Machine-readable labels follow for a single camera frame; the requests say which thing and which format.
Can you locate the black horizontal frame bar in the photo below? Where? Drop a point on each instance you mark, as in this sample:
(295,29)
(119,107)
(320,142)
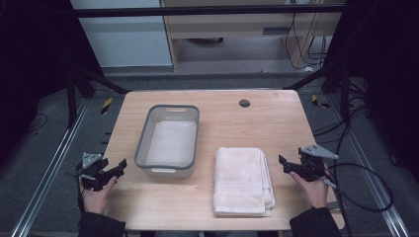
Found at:
(197,11)

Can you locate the white cabinet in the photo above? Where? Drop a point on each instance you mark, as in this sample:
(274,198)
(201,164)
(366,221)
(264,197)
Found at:
(125,39)

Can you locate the yellow black striped tape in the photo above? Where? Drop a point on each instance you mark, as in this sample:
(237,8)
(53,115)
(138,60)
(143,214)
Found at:
(106,106)
(318,102)

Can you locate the round grey table grommet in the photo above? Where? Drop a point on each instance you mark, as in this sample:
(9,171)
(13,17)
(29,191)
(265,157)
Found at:
(244,103)

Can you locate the grey-rimmed white plastic basin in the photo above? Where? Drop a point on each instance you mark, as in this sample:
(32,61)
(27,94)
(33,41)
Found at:
(171,142)

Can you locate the light wooden desk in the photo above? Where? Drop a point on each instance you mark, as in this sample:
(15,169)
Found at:
(230,28)

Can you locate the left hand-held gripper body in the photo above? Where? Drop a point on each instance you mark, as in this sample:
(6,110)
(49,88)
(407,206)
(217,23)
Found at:
(91,171)

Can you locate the white towel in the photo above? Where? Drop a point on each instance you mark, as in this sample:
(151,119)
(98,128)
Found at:
(240,181)

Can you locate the aluminium floor rail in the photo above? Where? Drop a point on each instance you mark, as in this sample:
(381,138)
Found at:
(372,184)
(49,168)

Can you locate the person's left hand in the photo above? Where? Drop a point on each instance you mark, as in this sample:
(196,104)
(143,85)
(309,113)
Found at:
(97,197)

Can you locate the person's right hand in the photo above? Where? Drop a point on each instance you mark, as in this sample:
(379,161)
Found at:
(312,191)

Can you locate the black metal stand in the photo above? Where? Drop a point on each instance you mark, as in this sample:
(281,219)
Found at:
(342,89)
(71,95)

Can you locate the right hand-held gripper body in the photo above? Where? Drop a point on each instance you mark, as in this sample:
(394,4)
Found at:
(313,164)

